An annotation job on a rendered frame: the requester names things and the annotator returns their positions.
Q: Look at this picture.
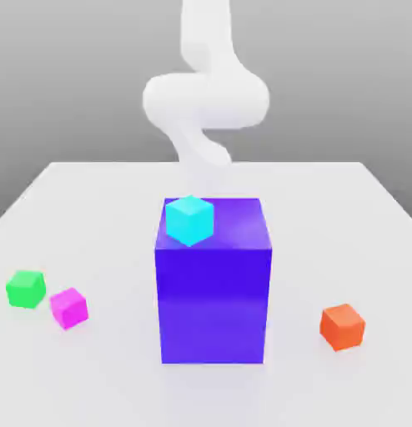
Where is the small cyan cube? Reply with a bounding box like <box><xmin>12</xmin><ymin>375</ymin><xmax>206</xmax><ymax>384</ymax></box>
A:
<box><xmin>164</xmin><ymin>194</ymin><xmax>215</xmax><ymax>249</ymax></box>

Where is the small magenta cube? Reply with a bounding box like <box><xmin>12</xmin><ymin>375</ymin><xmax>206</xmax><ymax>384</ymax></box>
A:
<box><xmin>49</xmin><ymin>287</ymin><xmax>90</xmax><ymax>331</ymax></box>

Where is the small orange cube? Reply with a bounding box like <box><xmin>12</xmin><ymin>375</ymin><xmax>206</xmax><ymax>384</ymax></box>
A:
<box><xmin>319</xmin><ymin>303</ymin><xmax>367</xmax><ymax>353</ymax></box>

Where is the small green cube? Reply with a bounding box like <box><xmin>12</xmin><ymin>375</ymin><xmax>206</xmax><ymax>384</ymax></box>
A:
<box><xmin>5</xmin><ymin>269</ymin><xmax>48</xmax><ymax>310</ymax></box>

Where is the large purple box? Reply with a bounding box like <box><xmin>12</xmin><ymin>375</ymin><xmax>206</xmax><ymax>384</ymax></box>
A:
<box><xmin>153</xmin><ymin>197</ymin><xmax>273</xmax><ymax>365</ymax></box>

